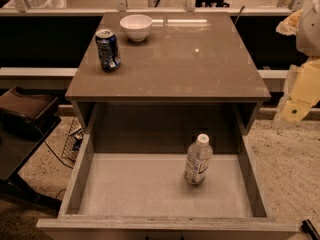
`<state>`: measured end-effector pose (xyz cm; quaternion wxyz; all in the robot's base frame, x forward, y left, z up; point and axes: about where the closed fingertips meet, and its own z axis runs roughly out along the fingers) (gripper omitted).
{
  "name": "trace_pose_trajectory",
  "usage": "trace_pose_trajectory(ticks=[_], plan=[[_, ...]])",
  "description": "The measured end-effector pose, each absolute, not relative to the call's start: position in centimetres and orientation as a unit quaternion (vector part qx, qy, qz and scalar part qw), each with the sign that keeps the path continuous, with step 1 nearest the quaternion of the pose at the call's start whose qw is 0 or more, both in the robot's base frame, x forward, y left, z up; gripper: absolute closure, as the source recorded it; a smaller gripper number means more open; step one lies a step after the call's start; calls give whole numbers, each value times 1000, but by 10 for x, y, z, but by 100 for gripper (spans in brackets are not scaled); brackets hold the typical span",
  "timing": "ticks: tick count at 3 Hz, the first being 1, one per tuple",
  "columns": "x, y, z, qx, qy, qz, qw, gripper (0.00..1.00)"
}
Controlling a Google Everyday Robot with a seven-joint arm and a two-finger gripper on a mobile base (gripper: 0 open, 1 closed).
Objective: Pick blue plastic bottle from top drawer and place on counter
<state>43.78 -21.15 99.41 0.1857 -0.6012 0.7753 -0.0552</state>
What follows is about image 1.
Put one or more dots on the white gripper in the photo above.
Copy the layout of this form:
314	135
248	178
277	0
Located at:
310	34

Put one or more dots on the clear plastic water bottle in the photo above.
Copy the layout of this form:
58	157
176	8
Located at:
198	159

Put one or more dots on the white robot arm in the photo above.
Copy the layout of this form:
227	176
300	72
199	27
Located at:
305	25

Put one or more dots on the brown counter cabinet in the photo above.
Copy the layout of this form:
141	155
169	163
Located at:
194	57

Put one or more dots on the open grey top drawer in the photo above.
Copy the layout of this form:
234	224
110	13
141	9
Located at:
128	180

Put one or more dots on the black object bottom right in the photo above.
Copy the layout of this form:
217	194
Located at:
308	228

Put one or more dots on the white ceramic bowl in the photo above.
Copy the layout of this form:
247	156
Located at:
136	27

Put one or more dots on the blue soda can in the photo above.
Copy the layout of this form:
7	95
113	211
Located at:
108	51

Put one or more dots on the dark office chair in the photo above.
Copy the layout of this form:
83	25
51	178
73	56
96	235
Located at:
26	120

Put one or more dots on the wire mesh basket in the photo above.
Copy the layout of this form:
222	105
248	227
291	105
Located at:
73	141

